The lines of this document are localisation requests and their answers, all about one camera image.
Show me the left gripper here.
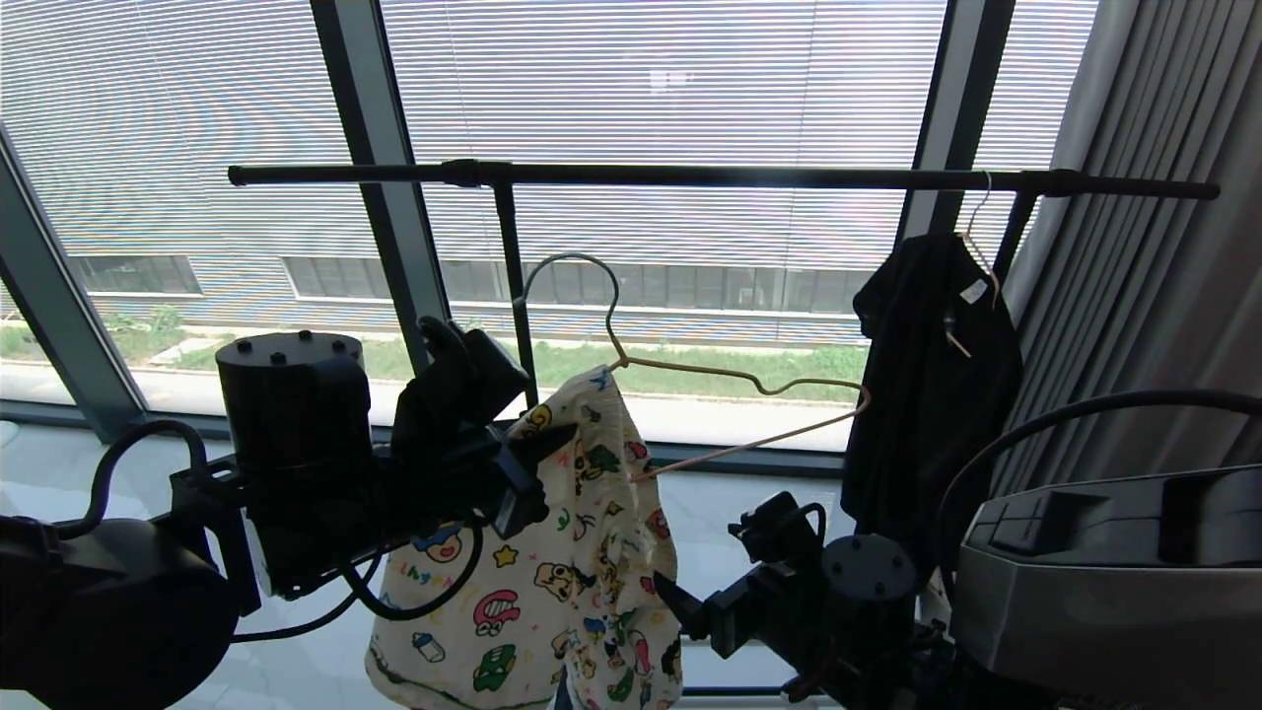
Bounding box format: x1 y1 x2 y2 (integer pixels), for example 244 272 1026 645
371 422 581 553

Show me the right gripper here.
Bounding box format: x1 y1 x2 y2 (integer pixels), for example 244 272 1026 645
652 560 831 664

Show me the cream printed garment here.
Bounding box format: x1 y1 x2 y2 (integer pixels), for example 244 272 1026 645
364 365 684 710

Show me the pink clothes hanger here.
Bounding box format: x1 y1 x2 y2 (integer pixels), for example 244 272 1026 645
512 252 875 482
941 172 1004 359

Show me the black garment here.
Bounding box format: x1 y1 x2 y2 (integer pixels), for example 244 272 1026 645
840 232 1025 575

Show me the black clothes rack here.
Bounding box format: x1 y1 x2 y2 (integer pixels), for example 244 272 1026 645
228 159 1223 699

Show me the window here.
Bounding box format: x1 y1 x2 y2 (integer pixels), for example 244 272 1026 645
0 0 1100 480

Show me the grey curtain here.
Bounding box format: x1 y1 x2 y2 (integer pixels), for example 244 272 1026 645
989 0 1262 499

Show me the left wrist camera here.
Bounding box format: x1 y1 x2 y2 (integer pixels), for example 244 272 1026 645
390 316 534 466

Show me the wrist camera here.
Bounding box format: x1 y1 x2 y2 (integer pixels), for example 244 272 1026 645
390 316 534 466
728 490 831 570

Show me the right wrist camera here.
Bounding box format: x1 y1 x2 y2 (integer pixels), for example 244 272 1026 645
728 490 831 570

